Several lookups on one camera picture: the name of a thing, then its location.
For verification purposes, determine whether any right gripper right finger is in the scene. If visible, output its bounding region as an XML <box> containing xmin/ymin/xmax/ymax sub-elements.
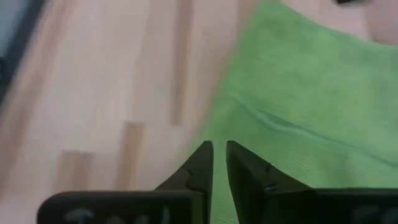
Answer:
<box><xmin>226</xmin><ymin>139</ymin><xmax>398</xmax><ymax>224</ymax></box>

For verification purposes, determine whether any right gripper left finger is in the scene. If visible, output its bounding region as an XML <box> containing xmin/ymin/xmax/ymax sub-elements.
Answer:
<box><xmin>36</xmin><ymin>140</ymin><xmax>215</xmax><ymax>224</ymax></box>

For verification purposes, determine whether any green microfiber towel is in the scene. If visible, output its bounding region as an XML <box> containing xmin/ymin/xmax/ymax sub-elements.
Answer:
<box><xmin>188</xmin><ymin>1</ymin><xmax>398</xmax><ymax>224</ymax></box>

